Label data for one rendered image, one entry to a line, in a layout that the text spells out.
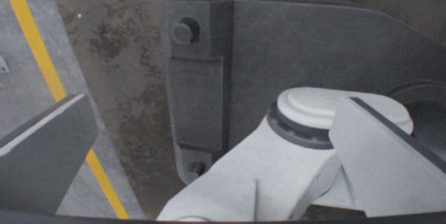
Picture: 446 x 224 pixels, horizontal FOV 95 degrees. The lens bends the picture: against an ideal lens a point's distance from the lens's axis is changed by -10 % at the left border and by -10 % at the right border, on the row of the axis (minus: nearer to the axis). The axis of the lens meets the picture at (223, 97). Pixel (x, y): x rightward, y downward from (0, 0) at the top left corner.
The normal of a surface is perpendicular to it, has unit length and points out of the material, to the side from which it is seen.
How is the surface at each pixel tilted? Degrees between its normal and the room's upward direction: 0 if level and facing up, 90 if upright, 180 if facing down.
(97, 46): 0
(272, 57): 0
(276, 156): 90
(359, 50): 0
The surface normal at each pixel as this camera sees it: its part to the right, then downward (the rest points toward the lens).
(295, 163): 0.01, -0.87
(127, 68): -0.19, 0.48
